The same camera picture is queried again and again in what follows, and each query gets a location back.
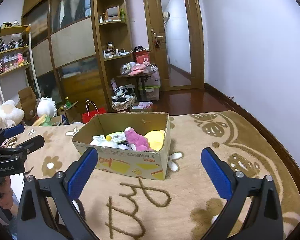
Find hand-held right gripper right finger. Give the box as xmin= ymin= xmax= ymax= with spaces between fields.
xmin=201 ymin=147 xmax=284 ymax=240

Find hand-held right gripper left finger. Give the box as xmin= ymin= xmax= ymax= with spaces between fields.
xmin=16 ymin=147 xmax=102 ymax=240

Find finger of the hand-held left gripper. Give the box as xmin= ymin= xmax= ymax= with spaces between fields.
xmin=1 ymin=124 xmax=25 ymax=139
xmin=0 ymin=135 xmax=45 ymax=155

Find printed cardboard box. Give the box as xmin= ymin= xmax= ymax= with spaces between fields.
xmin=72 ymin=112 xmax=171 ymax=180

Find green tissue pack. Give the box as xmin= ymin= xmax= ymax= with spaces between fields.
xmin=105 ymin=131 xmax=127 ymax=143

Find pink plush keychain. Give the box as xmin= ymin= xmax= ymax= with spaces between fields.
xmin=124 ymin=127 xmax=151 ymax=152

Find white soft toy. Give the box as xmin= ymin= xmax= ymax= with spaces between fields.
xmin=90 ymin=139 xmax=121 ymax=150

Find person's left hand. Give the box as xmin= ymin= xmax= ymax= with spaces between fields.
xmin=0 ymin=176 xmax=20 ymax=216

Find cream plush bear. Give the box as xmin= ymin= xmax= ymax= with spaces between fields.
xmin=0 ymin=100 xmax=25 ymax=133

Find green frog toy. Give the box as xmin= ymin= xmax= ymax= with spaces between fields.
xmin=41 ymin=114 xmax=53 ymax=127

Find beige patterned blanket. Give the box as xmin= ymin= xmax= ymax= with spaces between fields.
xmin=0 ymin=110 xmax=300 ymax=240

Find plain cardboard box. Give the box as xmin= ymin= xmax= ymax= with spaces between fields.
xmin=18 ymin=86 xmax=38 ymax=120

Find white round plush doll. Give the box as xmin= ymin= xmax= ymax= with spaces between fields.
xmin=37 ymin=96 xmax=57 ymax=117

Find open cardboard box with bottles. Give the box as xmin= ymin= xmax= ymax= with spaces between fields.
xmin=57 ymin=101 xmax=82 ymax=125

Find yellow plush toy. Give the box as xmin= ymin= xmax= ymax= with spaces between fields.
xmin=144 ymin=129 xmax=166 ymax=151

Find white figurine display shelf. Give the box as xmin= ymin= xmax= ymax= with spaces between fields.
xmin=0 ymin=25 xmax=38 ymax=101

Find wicker basket of plush toys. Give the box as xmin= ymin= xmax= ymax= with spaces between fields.
xmin=112 ymin=85 xmax=136 ymax=112

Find pink packets tray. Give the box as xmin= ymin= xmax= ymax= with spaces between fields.
xmin=131 ymin=101 xmax=153 ymax=112

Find wooden wardrobe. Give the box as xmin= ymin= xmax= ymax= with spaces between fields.
xmin=21 ymin=0 xmax=110 ymax=120

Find small dark wooden table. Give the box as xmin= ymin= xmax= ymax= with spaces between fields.
xmin=117 ymin=70 xmax=157 ymax=101

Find pink cloth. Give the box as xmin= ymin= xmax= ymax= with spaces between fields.
xmin=128 ymin=64 xmax=147 ymax=77

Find red paper bag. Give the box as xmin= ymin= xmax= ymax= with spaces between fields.
xmin=134 ymin=49 xmax=151 ymax=66

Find wooden corner shelf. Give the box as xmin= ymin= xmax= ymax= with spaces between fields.
xmin=91 ymin=0 xmax=138 ymax=111

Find wooden door with mirror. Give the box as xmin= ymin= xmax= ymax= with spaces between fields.
xmin=141 ymin=0 xmax=206 ymax=92

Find wooden framed mirror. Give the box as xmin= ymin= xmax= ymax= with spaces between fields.
xmin=105 ymin=5 xmax=120 ymax=21

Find red gift bag white handles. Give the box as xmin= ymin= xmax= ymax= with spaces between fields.
xmin=82 ymin=100 xmax=107 ymax=124

